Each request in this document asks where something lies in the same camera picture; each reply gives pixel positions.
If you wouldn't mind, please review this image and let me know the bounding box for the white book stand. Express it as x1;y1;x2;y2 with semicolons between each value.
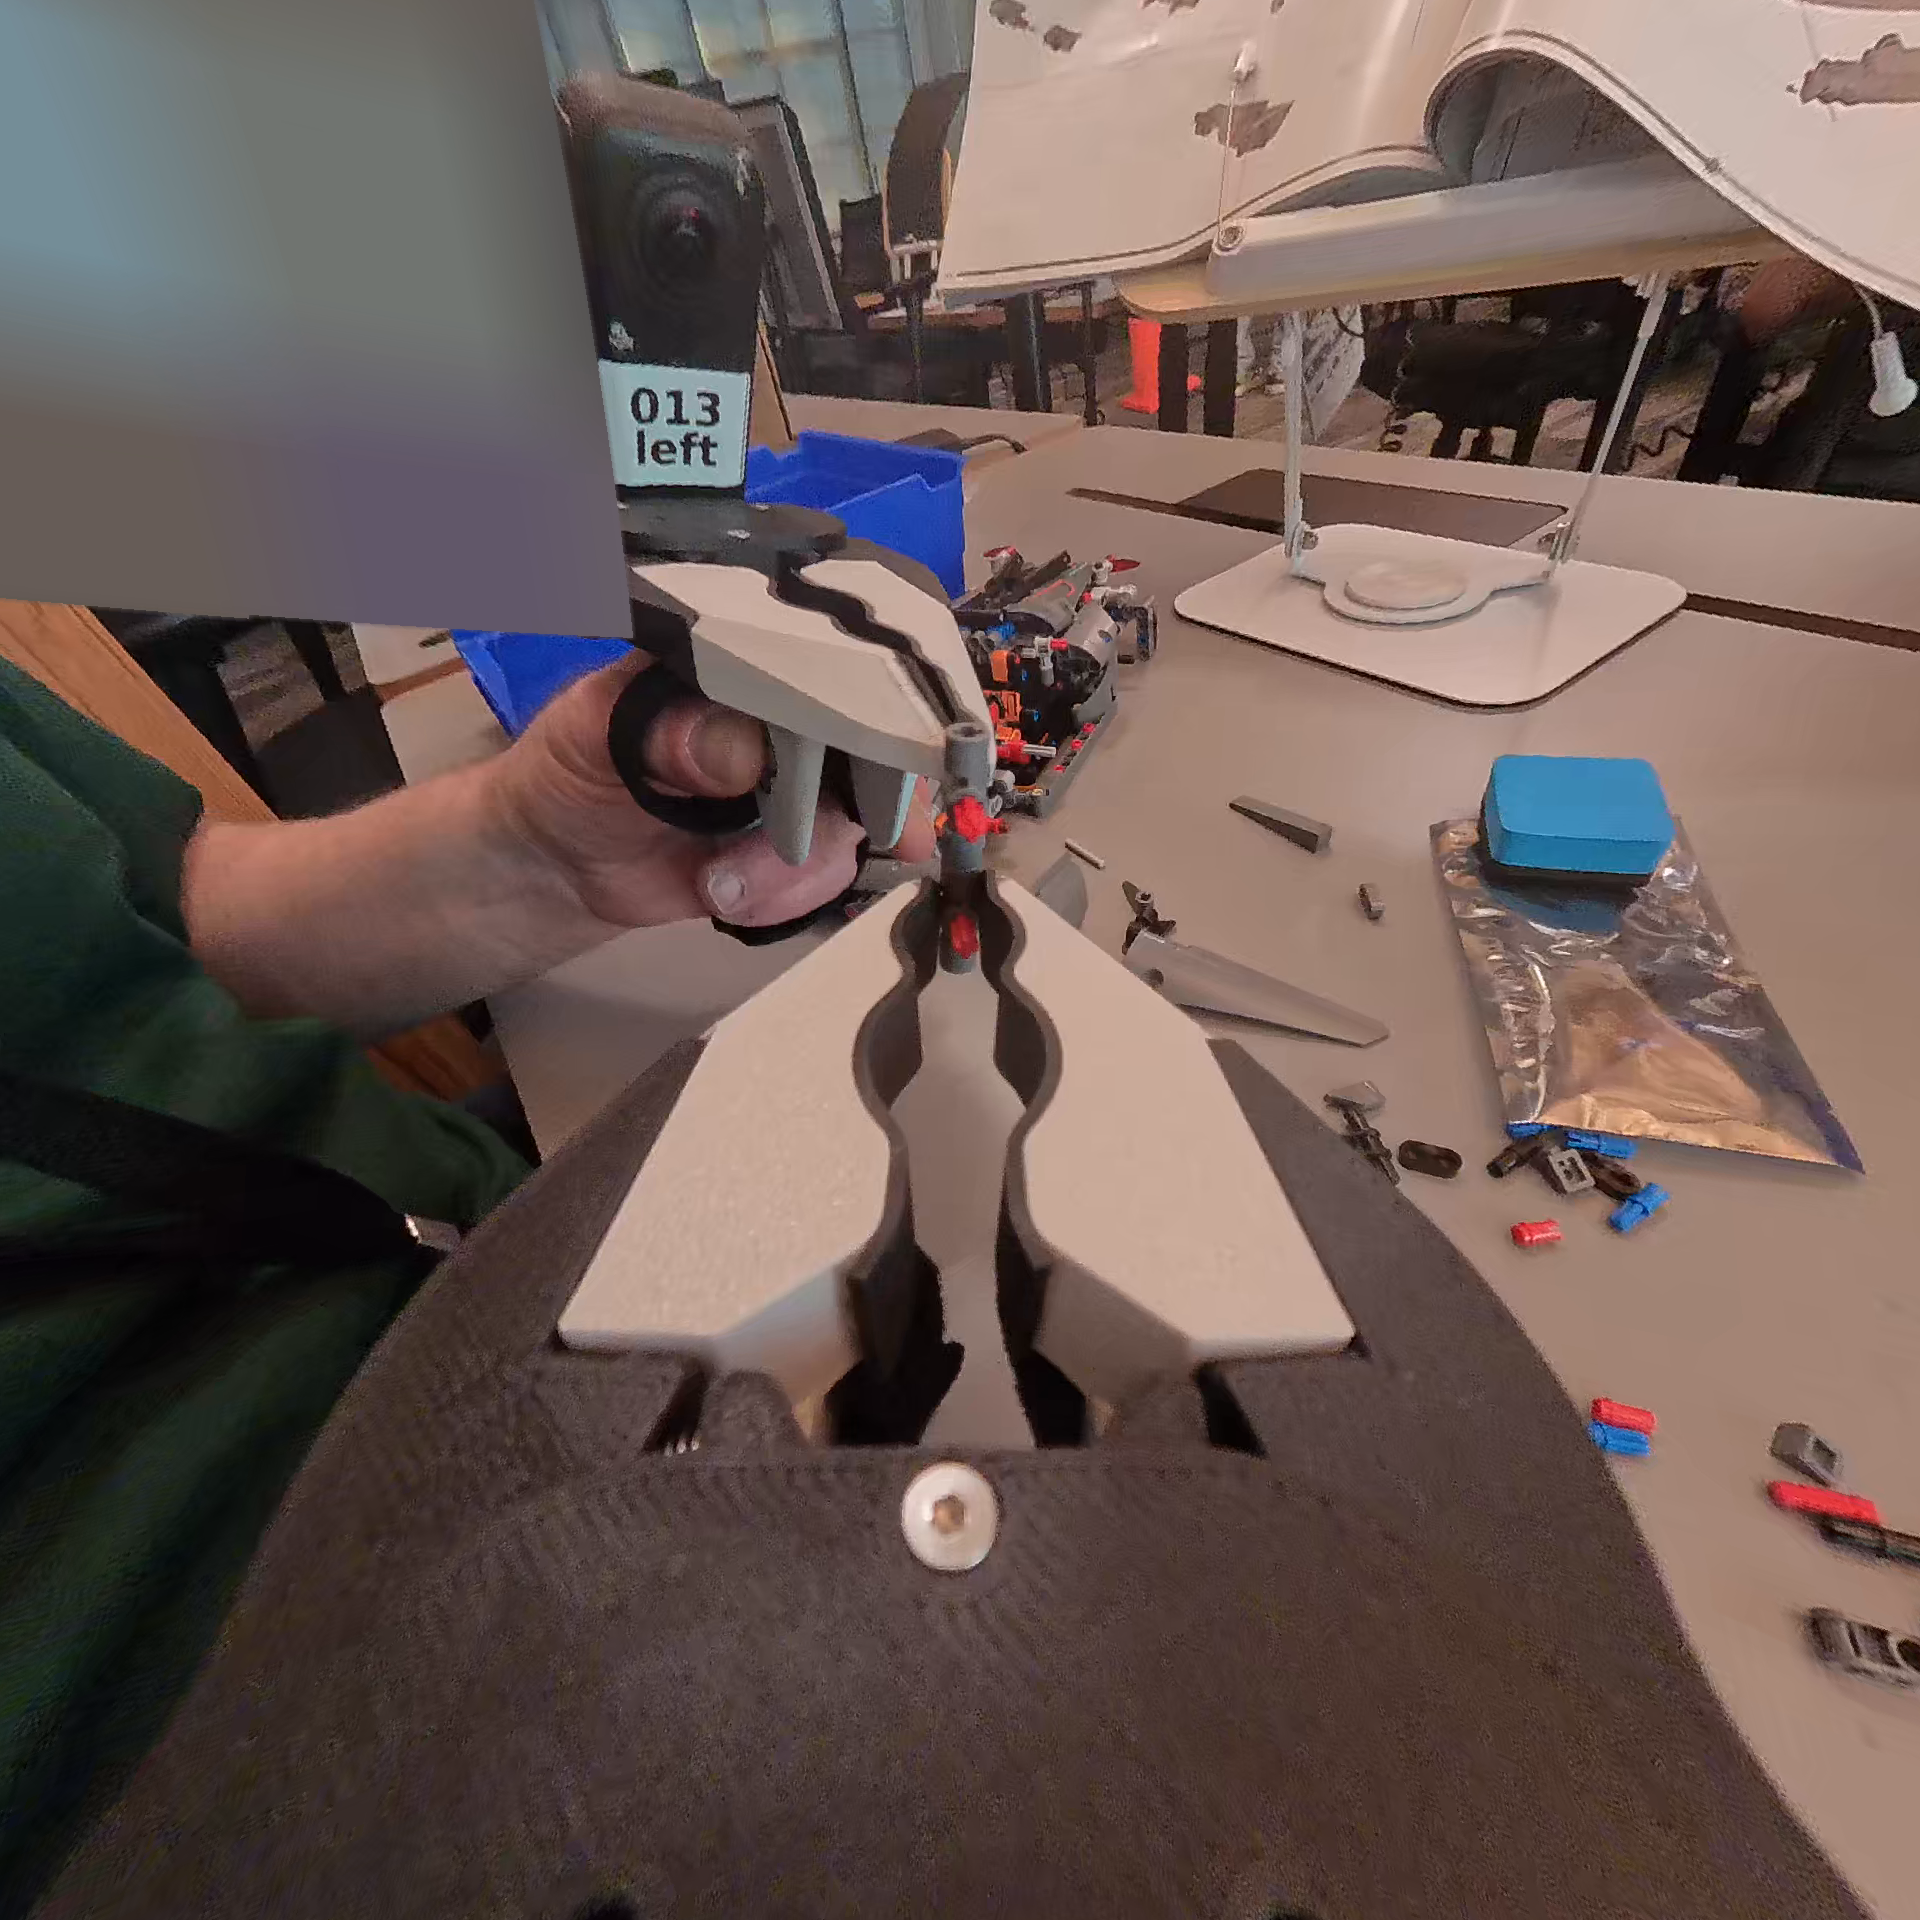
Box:
1118;151;1793;710

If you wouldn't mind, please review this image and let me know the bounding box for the grey beam with red pins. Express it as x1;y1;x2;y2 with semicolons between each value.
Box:
937;719;1009;981

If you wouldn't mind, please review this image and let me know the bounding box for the blue storage bin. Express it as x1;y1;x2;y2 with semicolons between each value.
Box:
450;432;969;740

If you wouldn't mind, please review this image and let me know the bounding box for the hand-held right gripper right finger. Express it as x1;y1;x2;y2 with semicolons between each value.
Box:
983;872;1360;1448

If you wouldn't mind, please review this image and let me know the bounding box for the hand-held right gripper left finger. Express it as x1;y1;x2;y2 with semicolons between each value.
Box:
557;877;962;1448

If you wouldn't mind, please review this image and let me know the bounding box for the long grey wing panel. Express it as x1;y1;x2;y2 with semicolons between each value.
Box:
1121;882;1392;1048

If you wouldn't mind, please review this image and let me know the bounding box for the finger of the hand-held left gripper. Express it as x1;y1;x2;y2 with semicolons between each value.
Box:
806;554;999;743
632;560;962;764

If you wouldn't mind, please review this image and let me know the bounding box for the silver foil bag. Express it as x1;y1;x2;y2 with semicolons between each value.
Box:
1429;814;1865;1175

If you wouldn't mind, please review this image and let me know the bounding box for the person's left hand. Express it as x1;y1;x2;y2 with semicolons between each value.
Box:
496;660;944;944

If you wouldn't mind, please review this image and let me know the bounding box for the open instruction booklet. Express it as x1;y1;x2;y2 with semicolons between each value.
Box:
931;0;1920;312

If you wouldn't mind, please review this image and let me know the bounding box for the cluster of small assorted pieces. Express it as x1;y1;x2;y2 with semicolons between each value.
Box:
1766;1418;1920;1685

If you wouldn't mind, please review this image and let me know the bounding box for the orange traffic cone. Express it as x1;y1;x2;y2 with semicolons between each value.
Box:
1125;314;1205;416

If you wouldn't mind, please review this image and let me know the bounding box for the blue foam block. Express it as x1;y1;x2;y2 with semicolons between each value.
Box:
1478;754;1674;889

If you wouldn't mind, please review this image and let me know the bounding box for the partly built toy vehicle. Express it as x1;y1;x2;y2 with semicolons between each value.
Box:
950;544;1161;820

